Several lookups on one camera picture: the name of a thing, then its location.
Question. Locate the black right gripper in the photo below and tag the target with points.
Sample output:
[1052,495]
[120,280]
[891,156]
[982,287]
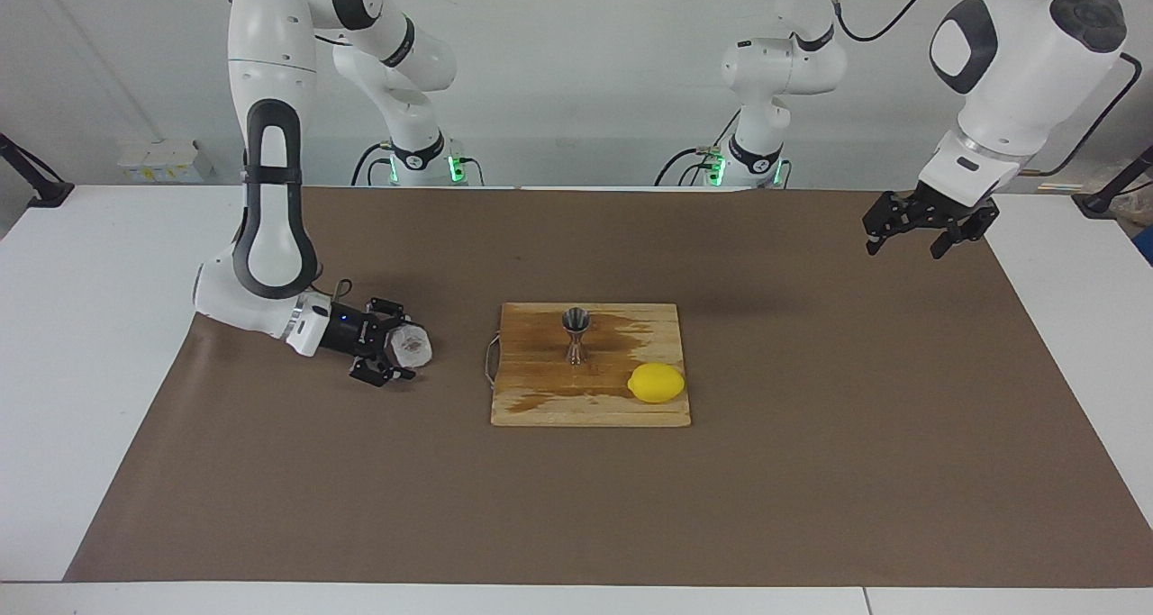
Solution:
[351,331]

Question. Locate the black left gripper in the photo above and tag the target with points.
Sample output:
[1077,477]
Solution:
[946,214]

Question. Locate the clear plastic cup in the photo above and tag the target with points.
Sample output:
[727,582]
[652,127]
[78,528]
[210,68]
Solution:
[414,347]

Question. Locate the steel double jigger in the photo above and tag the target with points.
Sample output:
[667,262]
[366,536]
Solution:
[576,320]

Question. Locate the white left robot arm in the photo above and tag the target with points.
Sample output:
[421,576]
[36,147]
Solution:
[1027,75]

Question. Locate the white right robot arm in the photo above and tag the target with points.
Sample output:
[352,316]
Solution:
[270,75]

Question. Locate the black clamp stand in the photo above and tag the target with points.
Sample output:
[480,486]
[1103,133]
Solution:
[1094,205]
[49,194]

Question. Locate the wooden cutting board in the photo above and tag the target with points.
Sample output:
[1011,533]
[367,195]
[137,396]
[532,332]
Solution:
[540,390]

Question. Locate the brown table mat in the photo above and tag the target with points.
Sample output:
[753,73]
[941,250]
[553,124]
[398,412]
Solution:
[270,471]

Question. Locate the clear plastic bag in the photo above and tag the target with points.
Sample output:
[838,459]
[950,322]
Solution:
[1133,208]

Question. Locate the blue object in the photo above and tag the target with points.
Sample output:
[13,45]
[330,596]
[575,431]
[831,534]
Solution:
[1146,246]

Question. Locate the yellow lemon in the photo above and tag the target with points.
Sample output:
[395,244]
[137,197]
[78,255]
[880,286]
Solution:
[656,383]

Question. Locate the white box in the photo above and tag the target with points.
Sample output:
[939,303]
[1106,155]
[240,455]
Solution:
[167,160]

